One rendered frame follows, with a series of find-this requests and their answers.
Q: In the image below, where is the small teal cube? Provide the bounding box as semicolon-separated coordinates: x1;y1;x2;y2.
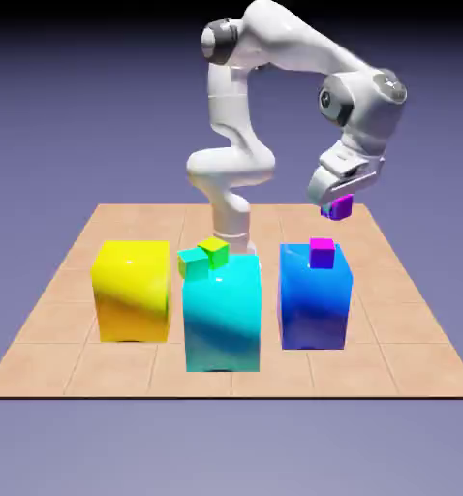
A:
176;247;210;282

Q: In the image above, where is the large blue box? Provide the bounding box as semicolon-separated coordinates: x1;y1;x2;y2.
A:
279;242;354;351

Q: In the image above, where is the small yellow-green cube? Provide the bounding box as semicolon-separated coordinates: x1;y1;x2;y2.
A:
197;236;232;271

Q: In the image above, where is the small magenta cube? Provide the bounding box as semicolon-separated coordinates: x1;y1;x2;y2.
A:
309;237;336;270

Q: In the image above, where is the small purple cube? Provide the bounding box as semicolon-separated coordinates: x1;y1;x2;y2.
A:
320;194;355;222

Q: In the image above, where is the large yellow box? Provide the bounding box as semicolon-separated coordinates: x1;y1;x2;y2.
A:
90;239;172;344

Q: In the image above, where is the large cyan box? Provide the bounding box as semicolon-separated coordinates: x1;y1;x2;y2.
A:
181;253;262;374

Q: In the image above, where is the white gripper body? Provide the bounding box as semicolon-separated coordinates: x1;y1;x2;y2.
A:
306;154;386;207

